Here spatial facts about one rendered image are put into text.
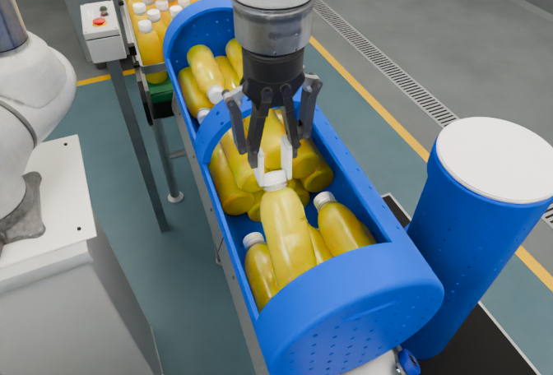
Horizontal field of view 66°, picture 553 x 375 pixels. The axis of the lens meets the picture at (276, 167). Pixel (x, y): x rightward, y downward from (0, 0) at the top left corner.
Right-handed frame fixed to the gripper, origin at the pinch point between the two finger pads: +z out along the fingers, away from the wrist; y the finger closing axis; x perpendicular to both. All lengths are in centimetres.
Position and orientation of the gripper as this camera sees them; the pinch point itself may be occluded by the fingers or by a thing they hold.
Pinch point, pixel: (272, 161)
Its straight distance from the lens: 64.8
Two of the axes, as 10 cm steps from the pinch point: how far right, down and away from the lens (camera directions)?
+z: -0.1, 7.0, 7.2
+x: -3.4, -6.8, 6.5
